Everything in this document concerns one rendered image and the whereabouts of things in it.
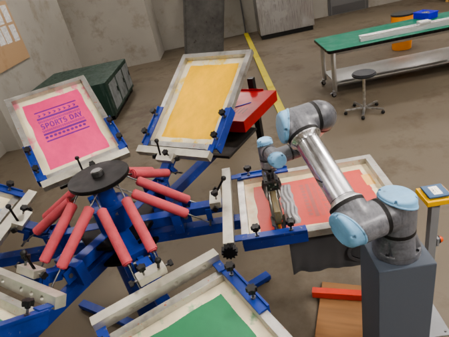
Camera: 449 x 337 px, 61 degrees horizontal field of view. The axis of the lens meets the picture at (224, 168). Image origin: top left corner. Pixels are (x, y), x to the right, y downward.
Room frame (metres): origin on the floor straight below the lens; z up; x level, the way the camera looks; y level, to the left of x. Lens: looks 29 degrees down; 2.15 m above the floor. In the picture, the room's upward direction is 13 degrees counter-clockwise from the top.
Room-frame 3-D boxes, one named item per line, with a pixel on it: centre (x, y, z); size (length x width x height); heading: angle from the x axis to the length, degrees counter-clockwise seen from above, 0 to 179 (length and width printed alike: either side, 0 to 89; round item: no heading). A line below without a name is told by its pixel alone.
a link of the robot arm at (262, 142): (1.62, -0.22, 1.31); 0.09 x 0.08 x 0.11; 12
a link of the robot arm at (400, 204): (0.92, -0.49, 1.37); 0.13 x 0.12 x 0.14; 102
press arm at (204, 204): (1.68, 0.14, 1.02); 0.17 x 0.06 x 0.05; 85
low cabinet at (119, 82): (7.41, 2.34, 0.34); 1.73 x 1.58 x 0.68; 176
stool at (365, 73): (4.55, -1.94, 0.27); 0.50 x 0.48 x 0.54; 170
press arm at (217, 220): (1.67, 0.01, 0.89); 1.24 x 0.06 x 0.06; 85
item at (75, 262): (1.73, 0.63, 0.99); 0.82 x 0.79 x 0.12; 85
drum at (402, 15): (6.88, -3.70, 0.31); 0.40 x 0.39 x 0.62; 87
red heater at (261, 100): (2.89, -0.20, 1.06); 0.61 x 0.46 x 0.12; 145
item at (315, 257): (1.44, -0.46, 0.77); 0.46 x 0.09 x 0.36; 85
